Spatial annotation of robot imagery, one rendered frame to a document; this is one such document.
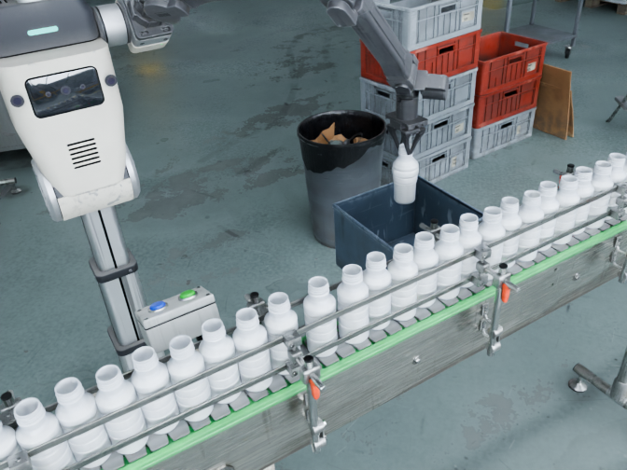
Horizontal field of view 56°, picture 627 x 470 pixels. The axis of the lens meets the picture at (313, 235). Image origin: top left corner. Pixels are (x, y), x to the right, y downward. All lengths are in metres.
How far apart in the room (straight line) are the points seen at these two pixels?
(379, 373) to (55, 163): 0.83
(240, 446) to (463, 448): 1.29
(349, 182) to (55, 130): 1.81
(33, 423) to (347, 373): 0.55
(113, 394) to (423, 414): 1.57
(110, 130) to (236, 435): 0.72
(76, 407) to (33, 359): 1.95
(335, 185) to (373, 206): 1.14
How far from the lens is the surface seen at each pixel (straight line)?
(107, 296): 1.65
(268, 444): 1.18
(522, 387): 2.53
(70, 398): 0.99
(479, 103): 3.99
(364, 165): 2.92
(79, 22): 1.43
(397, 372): 1.28
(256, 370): 1.07
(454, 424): 2.36
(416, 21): 3.29
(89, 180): 1.44
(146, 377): 1.00
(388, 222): 1.89
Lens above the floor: 1.82
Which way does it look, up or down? 33 degrees down
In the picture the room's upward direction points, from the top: 4 degrees counter-clockwise
